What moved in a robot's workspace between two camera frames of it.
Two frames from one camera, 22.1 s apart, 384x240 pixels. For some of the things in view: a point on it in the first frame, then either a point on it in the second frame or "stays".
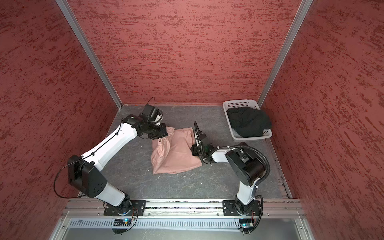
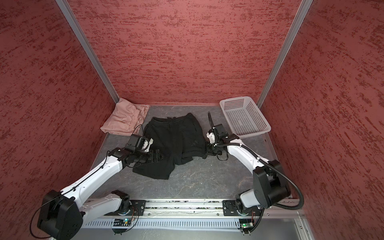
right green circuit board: [245, 223] stays
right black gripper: [194, 151] → [209, 151]
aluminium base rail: [285, 207] stays
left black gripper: [162, 134] → [157, 159]
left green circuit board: [122, 222] stays
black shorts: [248, 122] → [181, 138]
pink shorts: [173, 153] → [126, 118]
